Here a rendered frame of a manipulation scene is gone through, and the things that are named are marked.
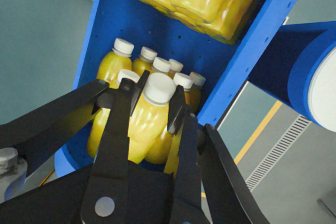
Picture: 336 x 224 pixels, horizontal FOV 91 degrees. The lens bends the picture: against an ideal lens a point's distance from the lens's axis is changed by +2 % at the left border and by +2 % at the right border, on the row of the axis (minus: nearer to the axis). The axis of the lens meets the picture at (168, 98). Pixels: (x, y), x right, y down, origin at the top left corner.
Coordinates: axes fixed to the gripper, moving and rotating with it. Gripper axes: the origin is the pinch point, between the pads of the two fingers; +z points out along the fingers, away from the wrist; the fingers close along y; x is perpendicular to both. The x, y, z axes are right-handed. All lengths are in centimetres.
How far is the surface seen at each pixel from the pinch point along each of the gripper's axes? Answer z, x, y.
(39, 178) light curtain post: 41, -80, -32
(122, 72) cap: 12.0, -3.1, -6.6
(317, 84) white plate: 20.7, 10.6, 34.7
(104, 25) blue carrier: 17.3, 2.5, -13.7
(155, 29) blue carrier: 27.7, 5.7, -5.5
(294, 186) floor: 124, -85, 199
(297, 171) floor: 124, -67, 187
